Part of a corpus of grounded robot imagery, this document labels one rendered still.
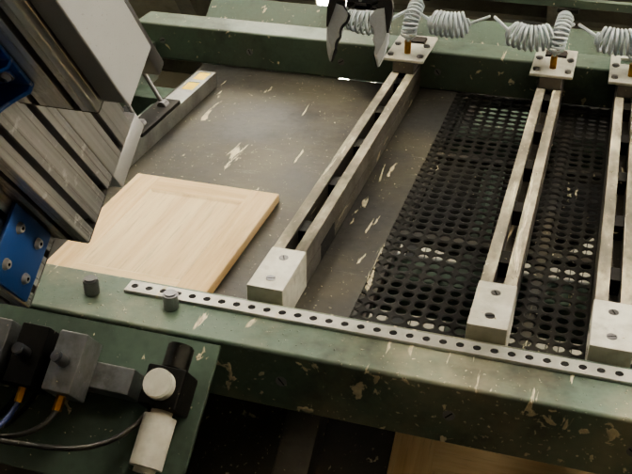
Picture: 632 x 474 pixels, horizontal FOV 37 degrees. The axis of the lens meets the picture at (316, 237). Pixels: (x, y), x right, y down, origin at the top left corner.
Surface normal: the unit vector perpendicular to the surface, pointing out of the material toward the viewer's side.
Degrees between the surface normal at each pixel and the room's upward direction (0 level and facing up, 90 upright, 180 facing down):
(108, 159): 90
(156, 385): 90
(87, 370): 90
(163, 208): 53
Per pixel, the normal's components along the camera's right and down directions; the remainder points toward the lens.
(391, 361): 0.00, -0.86
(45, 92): -0.24, 0.91
